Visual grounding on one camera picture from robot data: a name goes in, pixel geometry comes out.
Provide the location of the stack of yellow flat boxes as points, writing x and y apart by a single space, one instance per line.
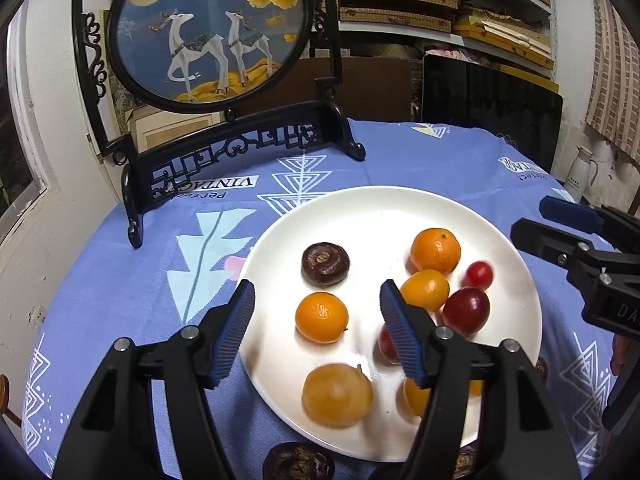
500 35

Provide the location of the yellowish orange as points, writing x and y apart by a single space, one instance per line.
337 395

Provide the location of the round deer screen black stand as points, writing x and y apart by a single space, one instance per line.
200 35

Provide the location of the blue printed tablecloth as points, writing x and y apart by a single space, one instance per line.
100 270

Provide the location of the person's right hand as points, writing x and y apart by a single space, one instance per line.
622 355

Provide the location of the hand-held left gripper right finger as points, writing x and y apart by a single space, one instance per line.
400 332

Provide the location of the white plate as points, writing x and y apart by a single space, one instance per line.
370 230

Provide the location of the dark monitor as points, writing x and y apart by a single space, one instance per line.
490 105

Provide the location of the small red cherry tomato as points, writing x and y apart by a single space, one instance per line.
386 342
479 275

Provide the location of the brown wooden chair part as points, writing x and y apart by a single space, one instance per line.
4 395

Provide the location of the white shelf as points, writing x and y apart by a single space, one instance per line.
551 10

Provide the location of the brown cardboard board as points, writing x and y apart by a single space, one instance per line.
380 90

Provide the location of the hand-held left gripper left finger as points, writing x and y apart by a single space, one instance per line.
232 330

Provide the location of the checkered woven curtain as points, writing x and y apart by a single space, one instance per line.
615 85

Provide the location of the dark red plum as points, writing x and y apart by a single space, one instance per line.
466 310

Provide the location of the small orange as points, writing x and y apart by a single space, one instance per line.
425 290
416 399
321 317

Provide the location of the white jug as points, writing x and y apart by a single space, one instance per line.
582 172

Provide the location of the window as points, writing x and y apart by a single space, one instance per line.
15 160

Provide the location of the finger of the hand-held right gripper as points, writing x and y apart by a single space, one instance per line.
540 240
570 212

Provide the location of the orange with green stem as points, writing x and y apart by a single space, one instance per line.
435 250

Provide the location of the beige box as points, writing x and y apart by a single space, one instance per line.
170 130

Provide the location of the white wall socket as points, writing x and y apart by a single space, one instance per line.
37 316

